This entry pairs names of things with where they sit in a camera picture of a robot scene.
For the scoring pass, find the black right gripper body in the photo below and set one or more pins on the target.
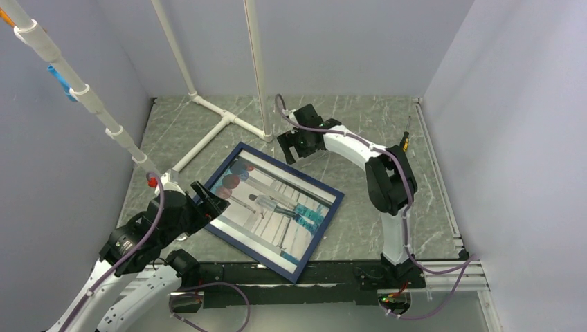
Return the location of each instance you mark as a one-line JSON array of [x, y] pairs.
[[297, 140]]

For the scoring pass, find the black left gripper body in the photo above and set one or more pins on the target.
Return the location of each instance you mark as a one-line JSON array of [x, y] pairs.
[[193, 218]]

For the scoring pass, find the yellow black screwdriver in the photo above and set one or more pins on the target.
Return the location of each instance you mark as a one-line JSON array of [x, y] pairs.
[[404, 143]]

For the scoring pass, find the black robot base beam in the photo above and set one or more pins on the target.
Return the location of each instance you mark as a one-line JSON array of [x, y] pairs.
[[360, 282]]

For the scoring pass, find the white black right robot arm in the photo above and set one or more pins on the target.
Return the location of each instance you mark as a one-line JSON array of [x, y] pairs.
[[390, 182]]

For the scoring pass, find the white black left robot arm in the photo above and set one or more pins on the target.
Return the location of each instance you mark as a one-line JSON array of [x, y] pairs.
[[133, 247]]

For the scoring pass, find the white PVC pipe stand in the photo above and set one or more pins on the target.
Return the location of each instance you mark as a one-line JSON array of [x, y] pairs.
[[50, 145]]

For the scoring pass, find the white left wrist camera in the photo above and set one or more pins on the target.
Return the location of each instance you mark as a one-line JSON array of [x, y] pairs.
[[169, 181]]

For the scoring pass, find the aluminium table edge rail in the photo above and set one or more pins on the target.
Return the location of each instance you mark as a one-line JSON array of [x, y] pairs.
[[457, 238]]

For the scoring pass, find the aluminium front rail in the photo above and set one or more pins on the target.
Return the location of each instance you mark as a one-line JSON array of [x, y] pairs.
[[473, 278]]

